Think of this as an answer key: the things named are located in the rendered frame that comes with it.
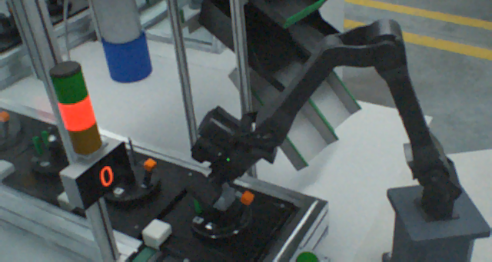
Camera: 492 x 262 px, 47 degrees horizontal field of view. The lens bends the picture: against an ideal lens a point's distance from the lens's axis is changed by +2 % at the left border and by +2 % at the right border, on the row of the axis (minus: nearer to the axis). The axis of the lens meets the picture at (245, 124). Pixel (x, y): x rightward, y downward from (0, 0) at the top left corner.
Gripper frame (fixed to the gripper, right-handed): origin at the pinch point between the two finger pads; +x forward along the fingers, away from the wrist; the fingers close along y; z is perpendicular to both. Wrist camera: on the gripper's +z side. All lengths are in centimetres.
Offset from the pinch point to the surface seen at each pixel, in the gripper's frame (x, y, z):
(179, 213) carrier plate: 14.0, 2.5, -0.8
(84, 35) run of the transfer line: 93, -75, 74
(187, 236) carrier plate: 10.1, 7.2, -5.1
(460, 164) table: -9, -56, -44
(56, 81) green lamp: -17.3, 21.2, 29.6
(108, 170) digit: -4.2, 18.1, 15.0
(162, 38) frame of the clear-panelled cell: 71, -85, 49
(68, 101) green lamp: -15.1, 20.9, 26.6
